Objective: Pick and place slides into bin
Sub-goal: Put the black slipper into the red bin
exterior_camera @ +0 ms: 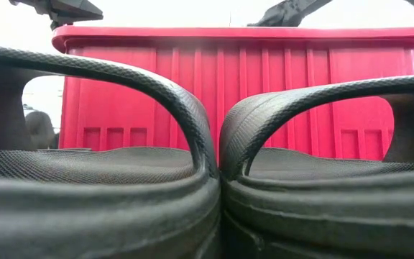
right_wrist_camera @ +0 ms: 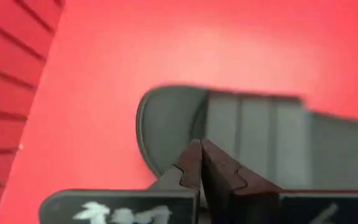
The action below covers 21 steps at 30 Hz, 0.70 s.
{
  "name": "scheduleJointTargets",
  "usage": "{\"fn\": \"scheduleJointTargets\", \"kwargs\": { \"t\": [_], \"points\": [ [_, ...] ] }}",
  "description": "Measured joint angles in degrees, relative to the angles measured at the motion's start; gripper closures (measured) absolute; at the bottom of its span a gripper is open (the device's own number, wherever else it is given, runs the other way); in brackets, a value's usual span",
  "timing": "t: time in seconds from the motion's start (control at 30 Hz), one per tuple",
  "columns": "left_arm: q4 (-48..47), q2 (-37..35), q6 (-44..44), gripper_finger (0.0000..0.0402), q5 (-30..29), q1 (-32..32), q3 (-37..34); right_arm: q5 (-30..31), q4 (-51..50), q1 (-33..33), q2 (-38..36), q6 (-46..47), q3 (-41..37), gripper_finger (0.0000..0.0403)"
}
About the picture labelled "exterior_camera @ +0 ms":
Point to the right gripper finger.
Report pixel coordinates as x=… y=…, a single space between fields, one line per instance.
x=286 y=14

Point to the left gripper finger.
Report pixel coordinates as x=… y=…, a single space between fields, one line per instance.
x=77 y=11

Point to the red plastic bin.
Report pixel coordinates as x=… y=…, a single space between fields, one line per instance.
x=228 y=72

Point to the person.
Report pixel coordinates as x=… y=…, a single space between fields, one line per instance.
x=40 y=129

